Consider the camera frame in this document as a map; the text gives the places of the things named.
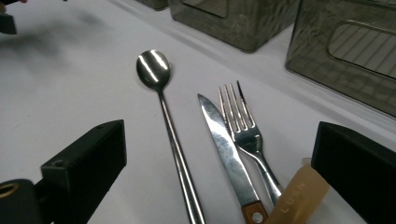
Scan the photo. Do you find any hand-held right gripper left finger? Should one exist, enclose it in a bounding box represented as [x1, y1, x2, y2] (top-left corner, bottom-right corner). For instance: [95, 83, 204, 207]
[40, 119, 127, 224]

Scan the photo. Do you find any wooden-handled steel knife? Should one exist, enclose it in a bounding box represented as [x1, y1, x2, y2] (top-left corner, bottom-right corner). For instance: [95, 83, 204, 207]
[197, 92, 269, 224]

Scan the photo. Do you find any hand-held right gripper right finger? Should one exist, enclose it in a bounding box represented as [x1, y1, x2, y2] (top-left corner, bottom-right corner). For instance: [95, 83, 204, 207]
[311, 120, 396, 224]

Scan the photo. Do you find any long metal spoon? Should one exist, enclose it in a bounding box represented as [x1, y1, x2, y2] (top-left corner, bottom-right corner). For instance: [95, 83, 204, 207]
[135, 49, 207, 224]

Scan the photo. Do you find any translucent amber plastic spoon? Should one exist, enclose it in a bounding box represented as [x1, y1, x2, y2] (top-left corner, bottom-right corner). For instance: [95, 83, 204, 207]
[264, 158, 331, 224]

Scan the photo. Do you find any smoky translucent plastic bin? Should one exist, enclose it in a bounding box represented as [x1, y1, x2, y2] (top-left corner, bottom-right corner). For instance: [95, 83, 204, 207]
[167, 0, 302, 53]
[285, 0, 396, 119]

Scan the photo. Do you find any wooden-handled steel fork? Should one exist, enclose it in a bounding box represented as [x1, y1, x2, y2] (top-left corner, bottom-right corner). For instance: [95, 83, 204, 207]
[218, 80, 284, 206]

